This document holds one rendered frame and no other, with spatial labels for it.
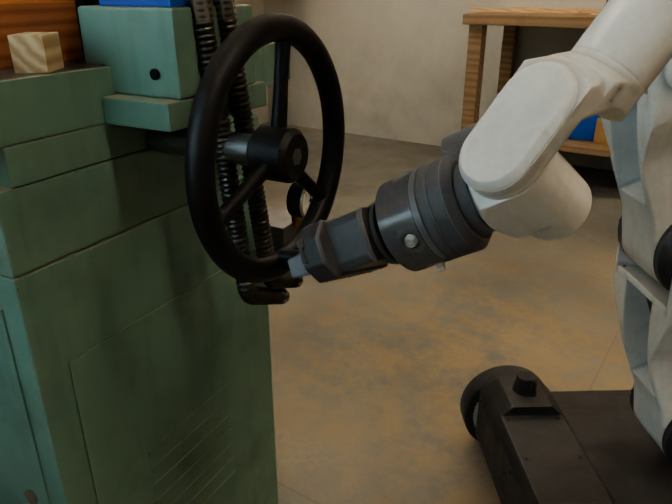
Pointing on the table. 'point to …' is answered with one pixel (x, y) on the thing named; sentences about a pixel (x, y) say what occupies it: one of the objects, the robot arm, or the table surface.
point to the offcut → (35, 52)
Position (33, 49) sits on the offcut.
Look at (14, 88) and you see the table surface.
